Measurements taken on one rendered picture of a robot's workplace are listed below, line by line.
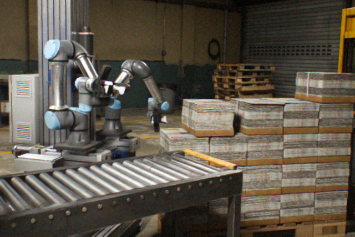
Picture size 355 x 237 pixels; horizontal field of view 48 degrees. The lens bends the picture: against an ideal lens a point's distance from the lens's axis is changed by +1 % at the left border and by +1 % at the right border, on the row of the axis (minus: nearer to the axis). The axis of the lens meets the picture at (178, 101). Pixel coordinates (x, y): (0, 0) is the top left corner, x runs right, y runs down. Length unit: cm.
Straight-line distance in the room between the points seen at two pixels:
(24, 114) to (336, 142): 232
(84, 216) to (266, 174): 173
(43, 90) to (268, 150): 166
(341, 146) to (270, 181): 64
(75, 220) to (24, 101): 142
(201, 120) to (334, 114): 107
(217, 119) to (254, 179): 55
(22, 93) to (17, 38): 618
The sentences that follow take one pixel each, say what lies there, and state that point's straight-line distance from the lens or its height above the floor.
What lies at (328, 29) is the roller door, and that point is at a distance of 1036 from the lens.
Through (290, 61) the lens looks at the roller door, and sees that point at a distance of 1095.
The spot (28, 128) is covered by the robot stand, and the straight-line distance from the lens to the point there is 292.
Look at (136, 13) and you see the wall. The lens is 1020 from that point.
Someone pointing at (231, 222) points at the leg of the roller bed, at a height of 53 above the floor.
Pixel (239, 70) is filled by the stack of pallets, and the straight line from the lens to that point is 925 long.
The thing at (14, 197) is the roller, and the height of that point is 80.
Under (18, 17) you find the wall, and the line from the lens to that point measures 909.
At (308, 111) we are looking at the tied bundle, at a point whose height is 100.
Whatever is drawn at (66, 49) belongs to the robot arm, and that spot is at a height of 141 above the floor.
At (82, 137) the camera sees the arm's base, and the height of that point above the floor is 87.
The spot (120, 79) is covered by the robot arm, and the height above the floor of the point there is 120.
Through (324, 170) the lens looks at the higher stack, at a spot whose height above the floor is 54.
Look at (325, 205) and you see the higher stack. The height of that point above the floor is 26.
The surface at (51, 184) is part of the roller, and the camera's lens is 193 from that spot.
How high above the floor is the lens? 136
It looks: 6 degrees down
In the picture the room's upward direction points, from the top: 1 degrees clockwise
